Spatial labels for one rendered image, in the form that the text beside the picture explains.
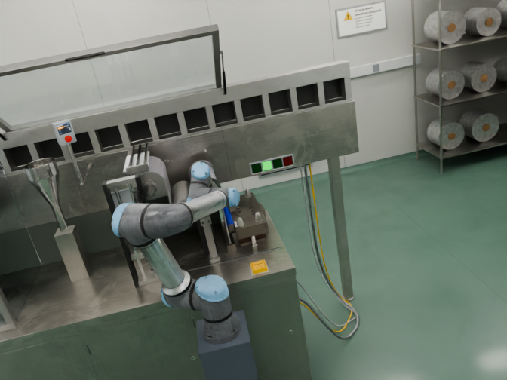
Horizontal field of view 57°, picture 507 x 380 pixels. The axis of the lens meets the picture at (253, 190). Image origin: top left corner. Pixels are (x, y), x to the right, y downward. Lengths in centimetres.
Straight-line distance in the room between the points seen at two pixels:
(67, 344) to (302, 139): 155
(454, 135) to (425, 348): 279
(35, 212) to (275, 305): 135
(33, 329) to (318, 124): 173
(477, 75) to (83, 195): 399
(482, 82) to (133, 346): 421
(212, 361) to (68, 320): 74
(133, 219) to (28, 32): 354
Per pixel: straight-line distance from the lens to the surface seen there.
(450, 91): 517
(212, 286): 179
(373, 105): 535
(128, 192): 217
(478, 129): 547
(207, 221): 227
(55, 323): 234
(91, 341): 238
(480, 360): 307
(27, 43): 493
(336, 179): 296
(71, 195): 267
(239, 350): 188
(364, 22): 515
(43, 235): 280
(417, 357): 304
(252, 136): 256
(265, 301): 231
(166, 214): 152
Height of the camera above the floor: 212
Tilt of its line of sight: 23 degrees down
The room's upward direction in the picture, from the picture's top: 11 degrees counter-clockwise
